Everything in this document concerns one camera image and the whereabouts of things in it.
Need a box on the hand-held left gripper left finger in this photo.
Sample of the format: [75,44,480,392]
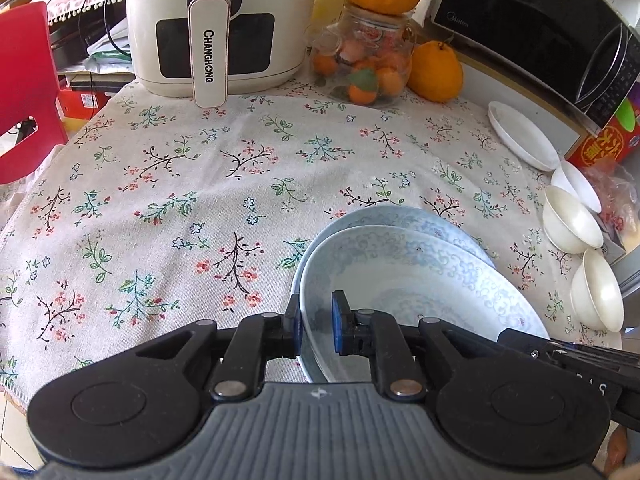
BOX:
[135,292,304,403]

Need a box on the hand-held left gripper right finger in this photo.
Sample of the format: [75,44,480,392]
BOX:
[331,290,501,401]

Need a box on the white bowl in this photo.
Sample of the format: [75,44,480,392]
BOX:
[571,248,625,333]
[551,160,603,215]
[543,186,605,255]

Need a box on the pale blue patterned plate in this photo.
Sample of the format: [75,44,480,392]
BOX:
[290,205,497,361]
[301,225,551,386]

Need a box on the floral tablecloth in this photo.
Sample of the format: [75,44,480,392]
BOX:
[0,67,623,401]

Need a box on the plastic bag of snacks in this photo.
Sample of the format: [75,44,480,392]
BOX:
[582,162,640,251]

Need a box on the red printed cardboard box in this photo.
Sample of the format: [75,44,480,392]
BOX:
[567,97,640,171]

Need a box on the white oval plate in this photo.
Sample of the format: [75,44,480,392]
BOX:
[487,101,560,172]

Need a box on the green oval object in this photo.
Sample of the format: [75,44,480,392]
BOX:
[614,99,640,133]

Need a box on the glass jar of small oranges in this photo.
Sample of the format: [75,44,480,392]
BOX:
[310,2,421,108]

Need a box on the orange-red box white label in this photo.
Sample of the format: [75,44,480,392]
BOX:
[57,87,118,121]

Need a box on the stack of papers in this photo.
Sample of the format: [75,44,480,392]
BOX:
[82,25,133,73]

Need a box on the white air fryer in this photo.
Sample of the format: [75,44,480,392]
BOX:
[125,0,319,108]

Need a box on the black microwave oven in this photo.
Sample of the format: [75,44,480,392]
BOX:
[427,0,640,131]

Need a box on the red plastic chair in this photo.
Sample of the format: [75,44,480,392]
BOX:
[0,1,69,186]

